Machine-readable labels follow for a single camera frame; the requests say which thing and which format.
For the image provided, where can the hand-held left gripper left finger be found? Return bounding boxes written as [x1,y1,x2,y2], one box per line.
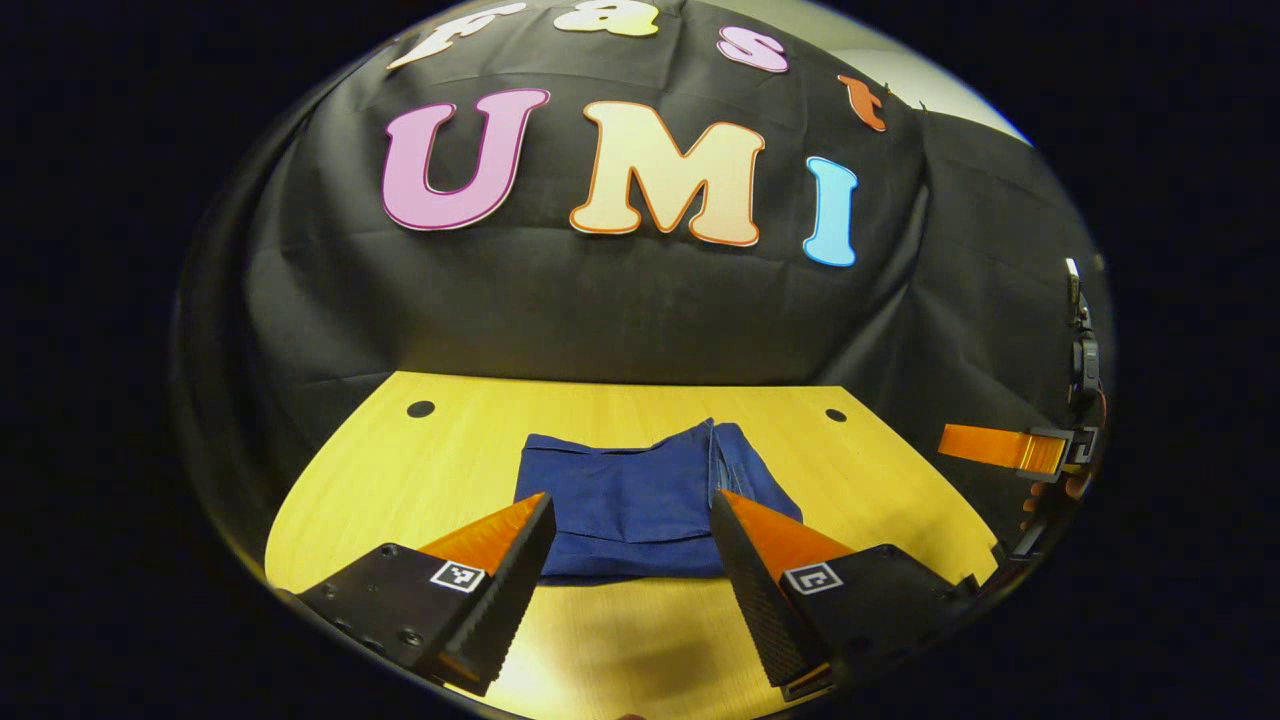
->
[290,491,558,698]

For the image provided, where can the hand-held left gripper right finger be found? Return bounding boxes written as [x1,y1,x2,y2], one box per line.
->
[711,489,986,701]

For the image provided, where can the blue denim jeans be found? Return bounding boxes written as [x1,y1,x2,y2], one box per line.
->
[512,418,805,587]

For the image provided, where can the black backdrop cloth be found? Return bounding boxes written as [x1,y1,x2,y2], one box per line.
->
[170,0,1113,561]

